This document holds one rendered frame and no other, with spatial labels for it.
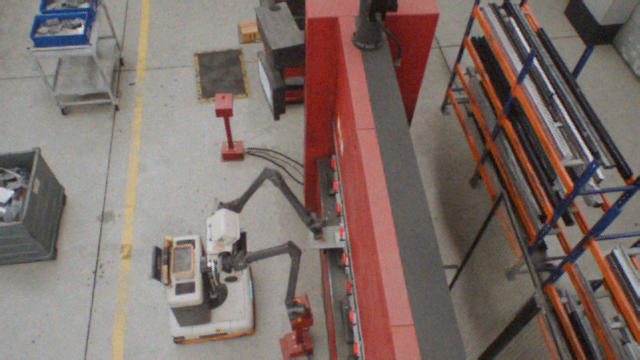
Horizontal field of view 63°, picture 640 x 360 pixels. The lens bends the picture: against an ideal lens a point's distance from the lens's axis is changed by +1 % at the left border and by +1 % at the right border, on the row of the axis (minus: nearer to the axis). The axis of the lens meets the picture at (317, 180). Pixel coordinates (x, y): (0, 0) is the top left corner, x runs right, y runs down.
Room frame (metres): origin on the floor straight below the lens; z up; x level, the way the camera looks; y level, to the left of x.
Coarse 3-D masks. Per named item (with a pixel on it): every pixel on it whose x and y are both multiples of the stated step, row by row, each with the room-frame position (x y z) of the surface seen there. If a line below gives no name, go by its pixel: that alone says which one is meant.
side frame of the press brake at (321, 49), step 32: (320, 0) 2.91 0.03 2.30; (352, 0) 2.93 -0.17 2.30; (416, 0) 2.96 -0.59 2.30; (320, 32) 2.75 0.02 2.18; (416, 32) 2.82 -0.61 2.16; (320, 64) 2.75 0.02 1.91; (416, 64) 2.83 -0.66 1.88; (320, 96) 2.75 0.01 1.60; (416, 96) 2.83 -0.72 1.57; (320, 128) 2.75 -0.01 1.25
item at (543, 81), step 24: (504, 0) 4.24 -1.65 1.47; (504, 24) 3.92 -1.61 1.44; (528, 24) 3.93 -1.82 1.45; (504, 48) 3.58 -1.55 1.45; (528, 48) 3.57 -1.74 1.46; (552, 48) 3.58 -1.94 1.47; (528, 72) 3.29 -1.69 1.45; (552, 72) 3.30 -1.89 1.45; (528, 96) 3.03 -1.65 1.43; (552, 96) 3.01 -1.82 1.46; (576, 96) 3.03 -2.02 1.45; (552, 120) 2.74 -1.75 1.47; (576, 120) 2.76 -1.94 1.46; (552, 144) 2.55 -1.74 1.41; (576, 144) 2.54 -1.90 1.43; (600, 144) 2.54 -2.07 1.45; (624, 168) 2.30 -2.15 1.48
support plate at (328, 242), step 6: (324, 228) 1.97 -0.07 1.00; (330, 228) 1.98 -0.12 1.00; (336, 228) 1.98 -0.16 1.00; (312, 234) 1.92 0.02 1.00; (324, 234) 1.92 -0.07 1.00; (330, 234) 1.92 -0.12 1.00; (312, 240) 1.87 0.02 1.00; (318, 240) 1.87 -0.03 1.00; (324, 240) 1.87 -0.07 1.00; (330, 240) 1.87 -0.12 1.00; (312, 246) 1.82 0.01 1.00; (318, 246) 1.82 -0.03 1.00; (324, 246) 1.82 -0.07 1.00; (330, 246) 1.82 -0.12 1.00; (336, 246) 1.83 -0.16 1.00; (342, 246) 1.83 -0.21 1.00
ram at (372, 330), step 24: (336, 96) 2.67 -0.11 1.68; (336, 120) 2.58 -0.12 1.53; (336, 144) 2.50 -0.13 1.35; (360, 192) 1.60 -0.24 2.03; (360, 216) 1.51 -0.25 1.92; (360, 240) 1.43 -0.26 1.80; (360, 264) 1.34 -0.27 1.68; (360, 288) 1.25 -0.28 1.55; (360, 312) 1.16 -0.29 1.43; (360, 336) 1.07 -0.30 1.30
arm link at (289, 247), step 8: (288, 240) 1.63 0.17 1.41; (272, 248) 1.58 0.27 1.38; (280, 248) 1.57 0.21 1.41; (288, 248) 1.56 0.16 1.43; (296, 248) 1.58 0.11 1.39; (248, 256) 1.56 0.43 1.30; (256, 256) 1.55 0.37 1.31; (264, 256) 1.55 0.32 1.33; (272, 256) 1.54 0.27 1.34; (296, 256) 1.52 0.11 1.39; (240, 264) 1.52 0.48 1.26
